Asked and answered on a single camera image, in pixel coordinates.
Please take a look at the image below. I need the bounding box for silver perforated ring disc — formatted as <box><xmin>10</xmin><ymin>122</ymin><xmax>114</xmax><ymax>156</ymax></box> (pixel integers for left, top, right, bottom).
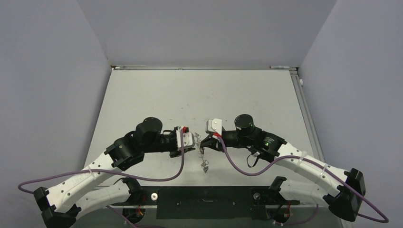
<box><xmin>194</xmin><ymin>133</ymin><xmax>209</xmax><ymax>173</ymax></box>

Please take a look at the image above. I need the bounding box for purple cable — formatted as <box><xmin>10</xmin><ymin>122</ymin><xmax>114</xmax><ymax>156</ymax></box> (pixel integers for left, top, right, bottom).
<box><xmin>217</xmin><ymin>135</ymin><xmax>389</xmax><ymax>226</ymax></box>
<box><xmin>17</xmin><ymin>135</ymin><xmax>186</xmax><ymax>228</ymax></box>

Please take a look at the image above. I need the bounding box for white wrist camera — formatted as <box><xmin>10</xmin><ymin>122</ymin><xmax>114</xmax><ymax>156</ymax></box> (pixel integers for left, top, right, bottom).
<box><xmin>175</xmin><ymin>126</ymin><xmax>195</xmax><ymax>151</ymax></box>
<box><xmin>205</xmin><ymin>118</ymin><xmax>222</xmax><ymax>135</ymax></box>

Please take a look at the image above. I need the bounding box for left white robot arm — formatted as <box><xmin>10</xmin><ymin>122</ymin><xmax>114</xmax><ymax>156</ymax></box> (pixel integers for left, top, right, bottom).
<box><xmin>33</xmin><ymin>117</ymin><xmax>195</xmax><ymax>228</ymax></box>

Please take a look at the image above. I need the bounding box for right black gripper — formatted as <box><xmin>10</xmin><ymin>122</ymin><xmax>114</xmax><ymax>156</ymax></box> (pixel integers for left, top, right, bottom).
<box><xmin>201</xmin><ymin>129</ymin><xmax>252</xmax><ymax>152</ymax></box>

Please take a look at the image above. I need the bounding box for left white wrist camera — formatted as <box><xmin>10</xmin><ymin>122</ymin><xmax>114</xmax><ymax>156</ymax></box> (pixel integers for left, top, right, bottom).
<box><xmin>175</xmin><ymin>126</ymin><xmax>195</xmax><ymax>151</ymax></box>

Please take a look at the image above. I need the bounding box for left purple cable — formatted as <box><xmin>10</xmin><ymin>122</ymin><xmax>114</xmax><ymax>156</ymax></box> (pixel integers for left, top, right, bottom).
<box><xmin>17</xmin><ymin>135</ymin><xmax>186</xmax><ymax>228</ymax></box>

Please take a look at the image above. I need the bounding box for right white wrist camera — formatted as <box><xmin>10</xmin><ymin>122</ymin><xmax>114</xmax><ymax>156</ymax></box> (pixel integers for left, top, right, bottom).
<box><xmin>205</xmin><ymin>118</ymin><xmax>222</xmax><ymax>135</ymax></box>

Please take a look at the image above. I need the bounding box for aluminium frame rail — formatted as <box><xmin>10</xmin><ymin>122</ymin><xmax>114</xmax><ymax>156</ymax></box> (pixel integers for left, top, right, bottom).
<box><xmin>289</xmin><ymin>67</ymin><xmax>325</xmax><ymax>162</ymax></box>

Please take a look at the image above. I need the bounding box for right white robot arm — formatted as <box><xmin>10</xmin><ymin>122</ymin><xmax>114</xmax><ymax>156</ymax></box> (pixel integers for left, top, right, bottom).
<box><xmin>201</xmin><ymin>114</ymin><xmax>366</xmax><ymax>222</ymax></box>

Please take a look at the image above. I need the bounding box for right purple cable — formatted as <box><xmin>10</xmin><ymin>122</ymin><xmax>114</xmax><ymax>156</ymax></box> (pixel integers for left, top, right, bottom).
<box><xmin>217</xmin><ymin>135</ymin><xmax>389</xmax><ymax>226</ymax></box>

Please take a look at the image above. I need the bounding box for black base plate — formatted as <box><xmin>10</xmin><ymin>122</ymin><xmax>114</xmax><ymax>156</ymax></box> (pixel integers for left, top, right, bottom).
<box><xmin>129</xmin><ymin>186</ymin><xmax>299</xmax><ymax>220</ymax></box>

